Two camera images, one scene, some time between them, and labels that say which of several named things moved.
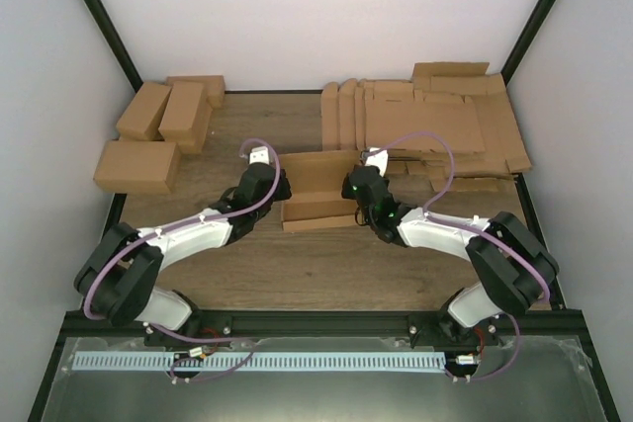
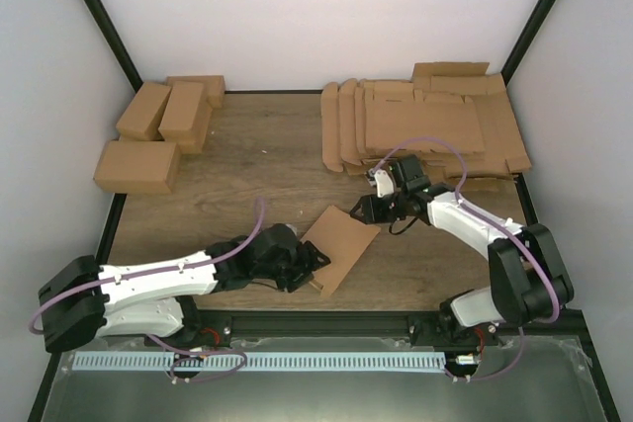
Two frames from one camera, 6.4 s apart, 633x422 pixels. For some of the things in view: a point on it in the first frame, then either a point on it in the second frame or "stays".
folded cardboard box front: x=138 y=167 stays
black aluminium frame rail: x=568 y=324 stays
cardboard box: x=316 y=180 -> x=342 y=238
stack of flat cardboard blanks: x=451 y=124 stays
